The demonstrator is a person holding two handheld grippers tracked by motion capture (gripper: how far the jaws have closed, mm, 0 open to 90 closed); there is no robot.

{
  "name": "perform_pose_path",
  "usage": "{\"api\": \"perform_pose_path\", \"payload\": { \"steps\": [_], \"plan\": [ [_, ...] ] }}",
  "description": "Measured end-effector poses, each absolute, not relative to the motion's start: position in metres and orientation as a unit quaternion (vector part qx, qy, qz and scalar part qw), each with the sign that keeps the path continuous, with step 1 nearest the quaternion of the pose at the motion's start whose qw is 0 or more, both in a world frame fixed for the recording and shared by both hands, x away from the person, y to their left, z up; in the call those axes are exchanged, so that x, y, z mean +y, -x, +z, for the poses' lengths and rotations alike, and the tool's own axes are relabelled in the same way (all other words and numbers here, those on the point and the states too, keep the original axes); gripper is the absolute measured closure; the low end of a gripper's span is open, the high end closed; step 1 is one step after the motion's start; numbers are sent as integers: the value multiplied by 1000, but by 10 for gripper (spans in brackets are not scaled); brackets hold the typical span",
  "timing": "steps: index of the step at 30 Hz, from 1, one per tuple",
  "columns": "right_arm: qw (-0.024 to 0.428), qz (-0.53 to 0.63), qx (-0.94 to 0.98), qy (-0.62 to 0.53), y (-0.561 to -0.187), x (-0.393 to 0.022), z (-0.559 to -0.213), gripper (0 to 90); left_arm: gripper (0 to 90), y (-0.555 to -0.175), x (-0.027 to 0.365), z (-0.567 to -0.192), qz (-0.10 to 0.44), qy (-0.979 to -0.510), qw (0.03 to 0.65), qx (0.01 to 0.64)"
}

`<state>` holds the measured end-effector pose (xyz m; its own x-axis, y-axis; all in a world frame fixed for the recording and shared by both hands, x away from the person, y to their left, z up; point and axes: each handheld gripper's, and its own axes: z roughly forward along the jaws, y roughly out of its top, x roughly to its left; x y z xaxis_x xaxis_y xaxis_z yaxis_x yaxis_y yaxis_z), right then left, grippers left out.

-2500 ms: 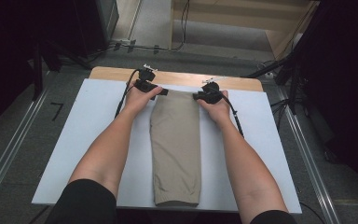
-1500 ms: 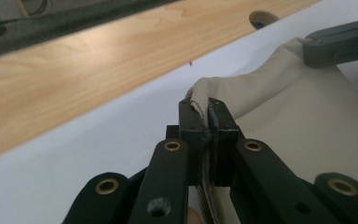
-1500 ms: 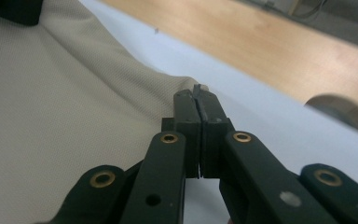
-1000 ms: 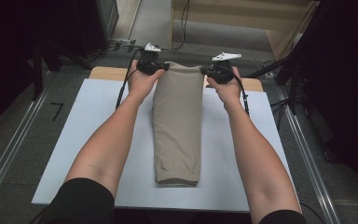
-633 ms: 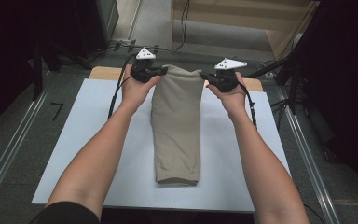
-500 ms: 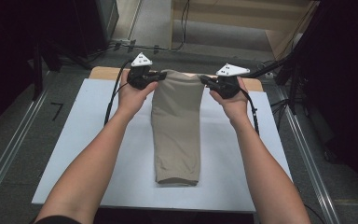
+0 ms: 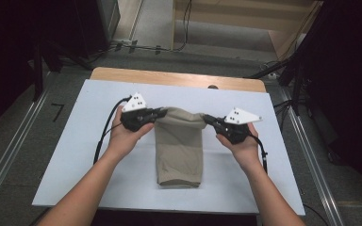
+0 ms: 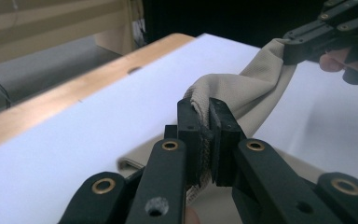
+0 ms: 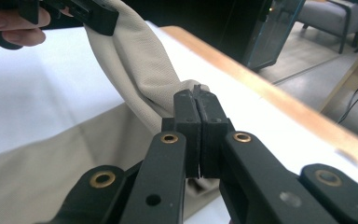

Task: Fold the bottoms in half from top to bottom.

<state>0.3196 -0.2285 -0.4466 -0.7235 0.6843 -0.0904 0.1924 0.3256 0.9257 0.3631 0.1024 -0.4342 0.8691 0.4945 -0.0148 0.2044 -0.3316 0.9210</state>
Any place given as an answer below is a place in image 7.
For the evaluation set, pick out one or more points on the dark curtain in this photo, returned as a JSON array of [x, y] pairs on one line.
[[3, 47], [352, 78]]

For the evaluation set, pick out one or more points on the wooden table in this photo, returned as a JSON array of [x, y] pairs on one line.
[[169, 77]]

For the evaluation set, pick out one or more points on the person's left hand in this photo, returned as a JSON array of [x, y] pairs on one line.
[[122, 141]]

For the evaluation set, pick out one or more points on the wooden shelf unit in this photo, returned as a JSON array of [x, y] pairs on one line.
[[226, 15]]

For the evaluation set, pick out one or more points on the dark cabinet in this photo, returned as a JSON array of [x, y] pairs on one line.
[[97, 25]]

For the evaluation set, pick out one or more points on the person's right hand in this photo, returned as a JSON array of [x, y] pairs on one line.
[[248, 152]]

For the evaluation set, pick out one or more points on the beige pants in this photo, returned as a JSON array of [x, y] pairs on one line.
[[179, 150]]

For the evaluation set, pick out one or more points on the black tripod stand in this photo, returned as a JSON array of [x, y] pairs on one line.
[[38, 72]]

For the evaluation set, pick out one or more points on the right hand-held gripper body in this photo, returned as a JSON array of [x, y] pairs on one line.
[[235, 130]]

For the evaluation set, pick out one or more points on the white table board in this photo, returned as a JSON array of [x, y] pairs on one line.
[[91, 103]]

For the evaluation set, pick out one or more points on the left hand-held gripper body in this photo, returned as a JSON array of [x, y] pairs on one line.
[[135, 119]]

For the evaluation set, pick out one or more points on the black metal stand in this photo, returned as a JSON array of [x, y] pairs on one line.
[[297, 88]]

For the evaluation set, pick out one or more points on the small dark table knob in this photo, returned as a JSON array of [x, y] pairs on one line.
[[212, 87]]

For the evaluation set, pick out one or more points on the metal floor rail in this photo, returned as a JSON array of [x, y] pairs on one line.
[[9, 157], [314, 169]]

